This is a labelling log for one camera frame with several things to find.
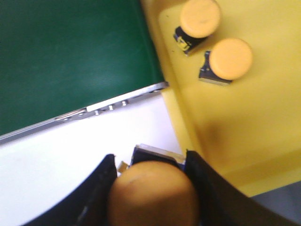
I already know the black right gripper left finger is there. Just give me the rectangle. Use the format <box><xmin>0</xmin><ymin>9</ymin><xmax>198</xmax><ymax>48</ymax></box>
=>
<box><xmin>25</xmin><ymin>154</ymin><xmax>117</xmax><ymax>226</ymax></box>

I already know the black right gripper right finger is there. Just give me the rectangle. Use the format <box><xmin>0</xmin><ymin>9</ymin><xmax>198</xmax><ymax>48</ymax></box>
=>
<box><xmin>185</xmin><ymin>151</ymin><xmax>296</xmax><ymax>226</ymax></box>

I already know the yellow mushroom push button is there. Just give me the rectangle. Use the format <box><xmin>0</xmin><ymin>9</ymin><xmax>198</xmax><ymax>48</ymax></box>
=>
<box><xmin>107</xmin><ymin>144</ymin><xmax>200</xmax><ymax>226</ymax></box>
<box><xmin>173</xmin><ymin>0</ymin><xmax>222</xmax><ymax>55</ymax></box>
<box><xmin>198</xmin><ymin>38</ymin><xmax>253</xmax><ymax>86</ymax></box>

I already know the yellow plastic tray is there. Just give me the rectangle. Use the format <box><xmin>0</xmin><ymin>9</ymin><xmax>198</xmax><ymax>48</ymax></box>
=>
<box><xmin>142</xmin><ymin>0</ymin><xmax>301</xmax><ymax>196</ymax></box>

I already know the green conveyor belt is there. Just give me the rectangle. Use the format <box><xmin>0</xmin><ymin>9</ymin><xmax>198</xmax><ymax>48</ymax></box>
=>
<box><xmin>0</xmin><ymin>0</ymin><xmax>165</xmax><ymax>136</ymax></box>

